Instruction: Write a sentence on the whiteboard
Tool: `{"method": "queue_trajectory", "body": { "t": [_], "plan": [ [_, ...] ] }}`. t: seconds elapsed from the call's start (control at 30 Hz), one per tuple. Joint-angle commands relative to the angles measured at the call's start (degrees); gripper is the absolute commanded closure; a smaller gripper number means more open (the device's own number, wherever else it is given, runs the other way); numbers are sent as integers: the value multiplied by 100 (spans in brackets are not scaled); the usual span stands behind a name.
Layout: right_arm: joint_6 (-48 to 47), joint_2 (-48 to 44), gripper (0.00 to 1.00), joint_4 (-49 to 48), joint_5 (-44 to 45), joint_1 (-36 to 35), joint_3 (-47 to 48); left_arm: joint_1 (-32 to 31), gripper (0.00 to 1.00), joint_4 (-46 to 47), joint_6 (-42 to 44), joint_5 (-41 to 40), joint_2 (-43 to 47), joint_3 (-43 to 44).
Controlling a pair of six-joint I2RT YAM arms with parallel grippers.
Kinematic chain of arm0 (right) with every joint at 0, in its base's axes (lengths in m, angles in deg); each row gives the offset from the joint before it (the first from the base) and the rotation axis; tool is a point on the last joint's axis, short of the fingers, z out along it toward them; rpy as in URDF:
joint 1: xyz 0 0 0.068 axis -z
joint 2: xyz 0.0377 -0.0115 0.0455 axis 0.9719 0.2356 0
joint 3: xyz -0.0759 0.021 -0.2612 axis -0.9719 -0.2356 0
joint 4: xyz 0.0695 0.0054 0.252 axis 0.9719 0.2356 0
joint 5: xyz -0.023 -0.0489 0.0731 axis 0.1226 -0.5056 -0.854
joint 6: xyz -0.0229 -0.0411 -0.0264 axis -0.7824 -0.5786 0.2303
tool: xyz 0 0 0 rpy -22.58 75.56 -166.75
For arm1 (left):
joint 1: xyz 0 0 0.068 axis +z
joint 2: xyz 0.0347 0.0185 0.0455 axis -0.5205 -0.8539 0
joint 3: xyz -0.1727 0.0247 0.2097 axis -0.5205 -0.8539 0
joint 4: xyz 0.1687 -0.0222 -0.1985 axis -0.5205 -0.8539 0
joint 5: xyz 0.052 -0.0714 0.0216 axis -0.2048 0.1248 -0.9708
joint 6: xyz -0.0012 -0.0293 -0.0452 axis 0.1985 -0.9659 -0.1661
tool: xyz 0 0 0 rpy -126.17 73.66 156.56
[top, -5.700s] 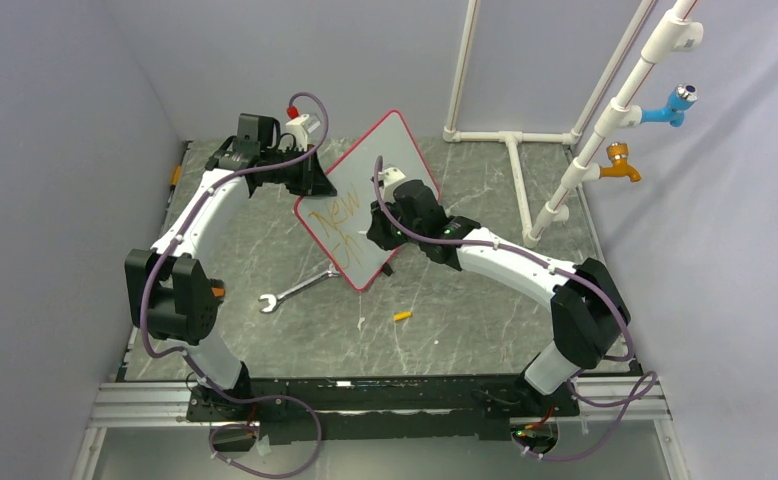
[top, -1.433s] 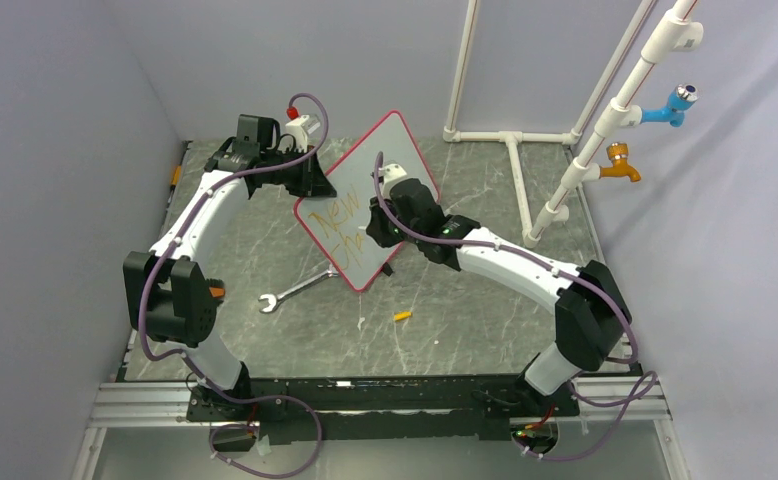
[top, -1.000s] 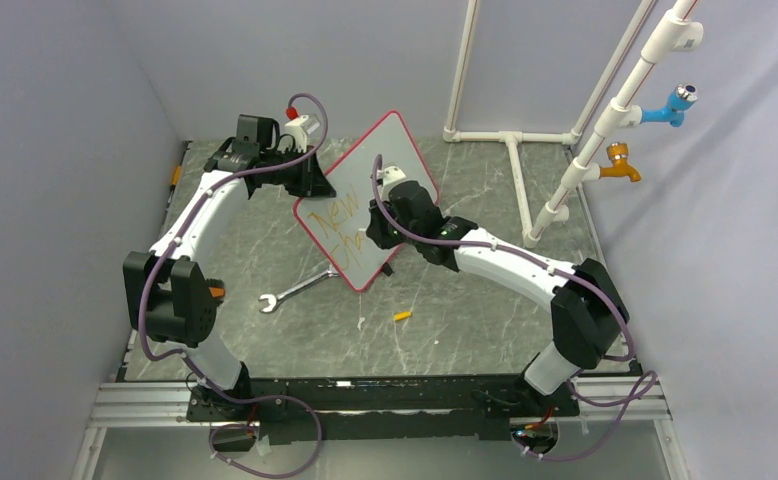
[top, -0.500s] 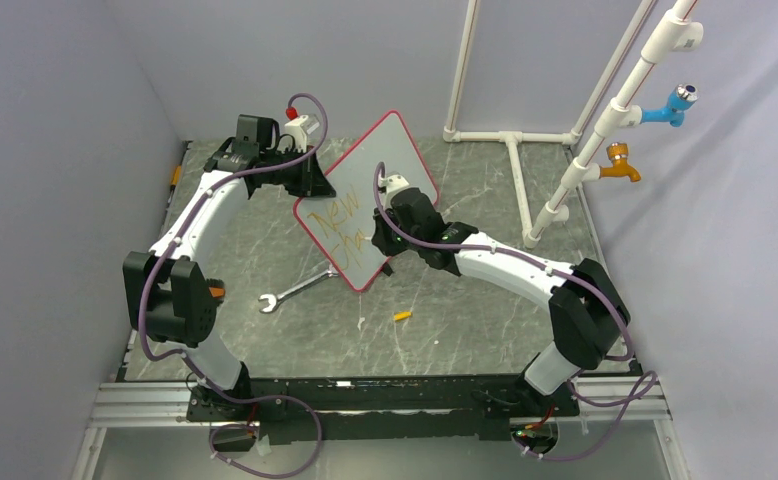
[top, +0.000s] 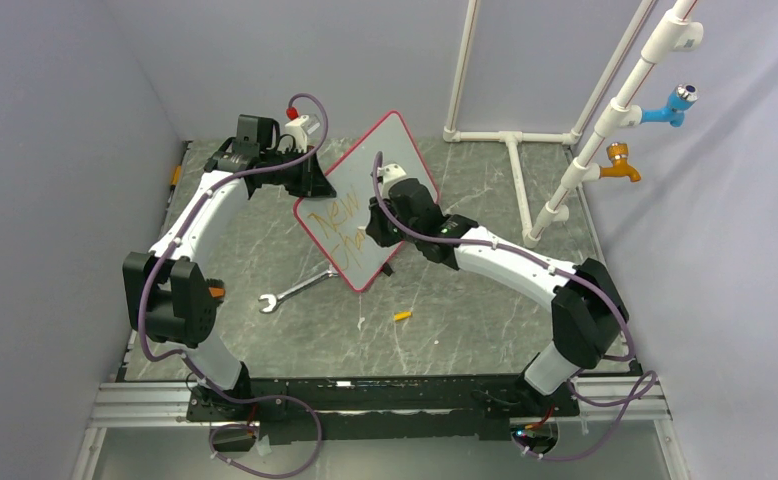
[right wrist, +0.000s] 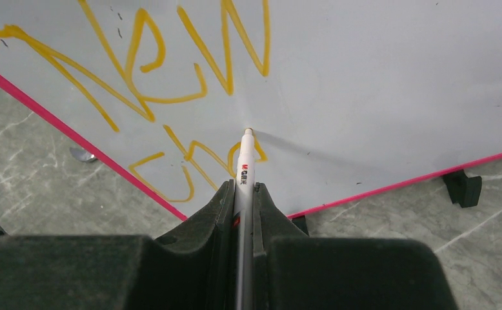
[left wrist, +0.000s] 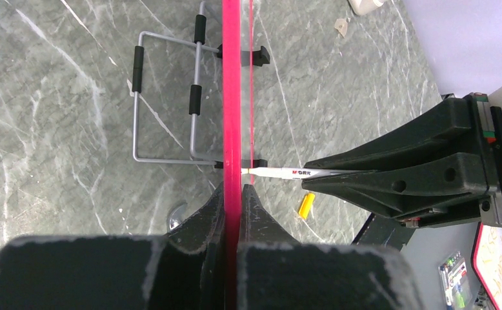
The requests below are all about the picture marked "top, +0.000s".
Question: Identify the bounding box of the aluminium frame rail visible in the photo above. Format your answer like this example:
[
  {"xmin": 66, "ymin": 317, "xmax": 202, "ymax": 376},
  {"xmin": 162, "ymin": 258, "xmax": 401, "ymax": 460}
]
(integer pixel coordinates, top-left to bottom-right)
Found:
[{"xmin": 70, "ymin": 380, "xmax": 195, "ymax": 480}]

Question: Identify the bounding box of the orange tap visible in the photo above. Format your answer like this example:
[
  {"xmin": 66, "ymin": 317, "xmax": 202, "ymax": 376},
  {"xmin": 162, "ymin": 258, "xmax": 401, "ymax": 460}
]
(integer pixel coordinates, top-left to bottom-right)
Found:
[{"xmin": 599, "ymin": 142, "xmax": 641, "ymax": 183}]

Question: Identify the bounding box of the orange black hex key set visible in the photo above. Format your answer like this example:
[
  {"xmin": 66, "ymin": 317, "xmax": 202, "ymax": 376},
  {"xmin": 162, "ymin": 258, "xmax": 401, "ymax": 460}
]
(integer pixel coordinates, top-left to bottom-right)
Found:
[{"xmin": 209, "ymin": 287, "xmax": 225, "ymax": 301}]

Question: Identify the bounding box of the pink framed whiteboard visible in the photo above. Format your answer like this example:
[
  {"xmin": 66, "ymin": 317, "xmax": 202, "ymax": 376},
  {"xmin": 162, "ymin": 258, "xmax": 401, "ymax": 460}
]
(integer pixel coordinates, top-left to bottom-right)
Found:
[{"xmin": 293, "ymin": 110, "xmax": 440, "ymax": 292}]

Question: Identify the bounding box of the white pvc pipe frame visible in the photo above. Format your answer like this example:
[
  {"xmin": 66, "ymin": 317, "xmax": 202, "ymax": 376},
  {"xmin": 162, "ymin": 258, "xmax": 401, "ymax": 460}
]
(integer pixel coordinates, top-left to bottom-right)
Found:
[{"xmin": 443, "ymin": 1, "xmax": 704, "ymax": 247}]

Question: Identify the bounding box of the purple cable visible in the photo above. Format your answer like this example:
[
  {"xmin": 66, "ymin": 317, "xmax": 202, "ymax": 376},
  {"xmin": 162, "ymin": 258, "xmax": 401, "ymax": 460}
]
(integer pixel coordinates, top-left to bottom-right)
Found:
[
  {"xmin": 137, "ymin": 93, "xmax": 331, "ymax": 478},
  {"xmin": 370, "ymin": 150, "xmax": 659, "ymax": 463}
]

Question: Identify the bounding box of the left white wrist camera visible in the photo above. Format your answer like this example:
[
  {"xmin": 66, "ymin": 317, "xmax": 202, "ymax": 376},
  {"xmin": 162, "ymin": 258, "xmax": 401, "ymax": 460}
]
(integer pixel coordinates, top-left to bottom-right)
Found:
[{"xmin": 283, "ymin": 106, "xmax": 322, "ymax": 153}]

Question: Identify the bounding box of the orange black tool at wall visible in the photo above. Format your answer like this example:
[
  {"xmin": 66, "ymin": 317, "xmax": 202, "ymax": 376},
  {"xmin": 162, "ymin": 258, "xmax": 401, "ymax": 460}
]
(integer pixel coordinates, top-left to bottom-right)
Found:
[{"xmin": 169, "ymin": 165, "xmax": 182, "ymax": 192}]

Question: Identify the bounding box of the blue tap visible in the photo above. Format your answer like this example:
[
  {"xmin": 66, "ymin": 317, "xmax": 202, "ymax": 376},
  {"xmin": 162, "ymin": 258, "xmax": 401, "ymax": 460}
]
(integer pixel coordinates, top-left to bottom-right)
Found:
[{"xmin": 640, "ymin": 84, "xmax": 699, "ymax": 128}]

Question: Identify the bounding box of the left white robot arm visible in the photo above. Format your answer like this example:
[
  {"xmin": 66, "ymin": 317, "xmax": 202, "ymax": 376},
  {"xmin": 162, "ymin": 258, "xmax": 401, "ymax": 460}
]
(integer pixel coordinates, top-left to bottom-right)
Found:
[{"xmin": 122, "ymin": 108, "xmax": 336, "ymax": 420}]

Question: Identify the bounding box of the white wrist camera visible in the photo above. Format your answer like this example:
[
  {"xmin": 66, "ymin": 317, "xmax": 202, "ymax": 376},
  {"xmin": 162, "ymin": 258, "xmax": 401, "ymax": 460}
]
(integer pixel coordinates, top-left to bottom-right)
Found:
[
  {"xmin": 375, "ymin": 163, "xmax": 408, "ymax": 199},
  {"xmin": 283, "ymin": 106, "xmax": 322, "ymax": 153}
]

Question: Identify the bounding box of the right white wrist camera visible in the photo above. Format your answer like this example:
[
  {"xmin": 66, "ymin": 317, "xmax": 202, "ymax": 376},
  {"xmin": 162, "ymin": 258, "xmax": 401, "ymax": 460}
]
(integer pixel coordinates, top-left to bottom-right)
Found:
[{"xmin": 375, "ymin": 163, "xmax": 408, "ymax": 199}]

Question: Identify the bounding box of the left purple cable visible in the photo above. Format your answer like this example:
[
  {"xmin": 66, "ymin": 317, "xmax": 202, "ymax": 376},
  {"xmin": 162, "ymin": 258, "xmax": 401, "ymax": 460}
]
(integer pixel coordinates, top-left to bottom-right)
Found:
[{"xmin": 137, "ymin": 93, "xmax": 331, "ymax": 478}]

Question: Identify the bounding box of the silver wrench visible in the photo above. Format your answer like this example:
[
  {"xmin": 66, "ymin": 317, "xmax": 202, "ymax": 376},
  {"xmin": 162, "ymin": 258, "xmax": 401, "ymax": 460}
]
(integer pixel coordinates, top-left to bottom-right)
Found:
[{"xmin": 258, "ymin": 267, "xmax": 339, "ymax": 314}]

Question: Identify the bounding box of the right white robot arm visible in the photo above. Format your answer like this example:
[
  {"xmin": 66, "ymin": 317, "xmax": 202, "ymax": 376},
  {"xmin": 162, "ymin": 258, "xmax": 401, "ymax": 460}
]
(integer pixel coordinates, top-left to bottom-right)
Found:
[{"xmin": 365, "ymin": 175, "xmax": 628, "ymax": 415}]

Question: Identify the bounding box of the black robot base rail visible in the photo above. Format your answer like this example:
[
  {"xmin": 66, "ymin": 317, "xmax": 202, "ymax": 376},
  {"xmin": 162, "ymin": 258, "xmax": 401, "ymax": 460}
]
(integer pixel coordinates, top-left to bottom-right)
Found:
[{"xmin": 185, "ymin": 374, "xmax": 580, "ymax": 445}]

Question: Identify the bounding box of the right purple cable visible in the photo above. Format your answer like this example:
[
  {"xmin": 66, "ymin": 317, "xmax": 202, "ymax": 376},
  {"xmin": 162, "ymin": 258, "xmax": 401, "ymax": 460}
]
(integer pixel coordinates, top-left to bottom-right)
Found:
[{"xmin": 370, "ymin": 150, "xmax": 659, "ymax": 463}]

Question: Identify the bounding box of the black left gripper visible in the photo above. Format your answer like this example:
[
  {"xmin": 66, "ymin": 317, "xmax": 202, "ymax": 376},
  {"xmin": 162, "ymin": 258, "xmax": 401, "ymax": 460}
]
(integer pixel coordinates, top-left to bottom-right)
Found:
[{"xmin": 262, "ymin": 145, "xmax": 337, "ymax": 199}]

